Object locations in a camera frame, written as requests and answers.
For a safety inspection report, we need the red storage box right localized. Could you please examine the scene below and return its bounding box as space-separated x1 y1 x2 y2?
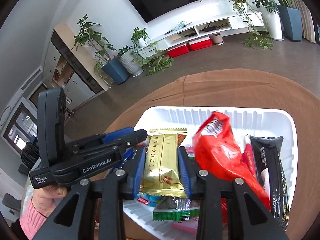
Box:
189 36 213 51

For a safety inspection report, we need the white tall planter right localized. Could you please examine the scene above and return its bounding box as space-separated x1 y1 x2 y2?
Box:
252 0 284 41

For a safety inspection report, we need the blue planter with tree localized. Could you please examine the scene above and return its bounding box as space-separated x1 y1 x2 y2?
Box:
74 15 130 85

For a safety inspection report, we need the pink white snack packet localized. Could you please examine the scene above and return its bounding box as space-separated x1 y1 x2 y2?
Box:
171 220 198 235

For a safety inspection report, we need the wooden wall cabinet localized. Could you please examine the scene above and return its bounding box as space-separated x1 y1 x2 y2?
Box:
42 23 113 112

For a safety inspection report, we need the trailing pothos plant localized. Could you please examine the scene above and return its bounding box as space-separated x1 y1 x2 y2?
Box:
131 27 174 76

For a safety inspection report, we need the dark blue biscuit pack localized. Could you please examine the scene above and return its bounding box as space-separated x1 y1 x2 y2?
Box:
111 147 136 172

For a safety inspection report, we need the red storage box left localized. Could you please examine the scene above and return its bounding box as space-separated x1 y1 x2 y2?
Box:
167 43 190 58

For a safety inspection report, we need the red snack bag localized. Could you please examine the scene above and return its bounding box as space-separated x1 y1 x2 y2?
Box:
193 111 271 210

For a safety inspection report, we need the light blue chips bag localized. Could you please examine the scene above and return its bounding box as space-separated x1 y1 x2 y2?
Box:
135 193 163 207

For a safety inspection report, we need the red storage box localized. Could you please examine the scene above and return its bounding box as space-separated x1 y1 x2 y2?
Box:
189 36 213 51
167 43 190 58

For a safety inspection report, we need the black snack packet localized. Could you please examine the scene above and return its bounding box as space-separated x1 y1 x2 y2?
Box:
249 136 289 230

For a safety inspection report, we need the left hand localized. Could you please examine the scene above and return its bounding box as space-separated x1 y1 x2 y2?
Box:
31 185 68 217

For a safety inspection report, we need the white red sausage snack packet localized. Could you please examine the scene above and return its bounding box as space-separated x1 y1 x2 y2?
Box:
242 135 270 197

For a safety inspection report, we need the green seed packet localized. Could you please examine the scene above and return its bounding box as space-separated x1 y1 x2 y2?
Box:
152 197 200 222

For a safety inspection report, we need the white plastic tray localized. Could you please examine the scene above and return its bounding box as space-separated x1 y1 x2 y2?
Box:
123 106 298 239

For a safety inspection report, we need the white ribbed planter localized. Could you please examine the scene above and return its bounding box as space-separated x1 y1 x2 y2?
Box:
117 46 143 77

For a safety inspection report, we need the gold wafer packet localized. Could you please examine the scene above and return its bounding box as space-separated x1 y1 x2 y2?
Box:
140 128 188 198

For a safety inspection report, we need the white tv console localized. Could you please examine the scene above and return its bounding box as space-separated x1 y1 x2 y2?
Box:
151 11 265 51

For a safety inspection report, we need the small beige pot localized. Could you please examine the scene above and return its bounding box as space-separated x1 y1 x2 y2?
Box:
210 33 224 46

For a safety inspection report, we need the grey tall planter right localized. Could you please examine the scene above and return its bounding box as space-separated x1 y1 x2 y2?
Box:
274 0 302 42

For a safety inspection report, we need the pink sleeve left forearm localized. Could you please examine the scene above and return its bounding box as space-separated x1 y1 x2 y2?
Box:
20 198 47 240

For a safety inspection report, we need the beige curtain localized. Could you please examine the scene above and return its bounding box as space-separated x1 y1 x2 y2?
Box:
292 0 316 43

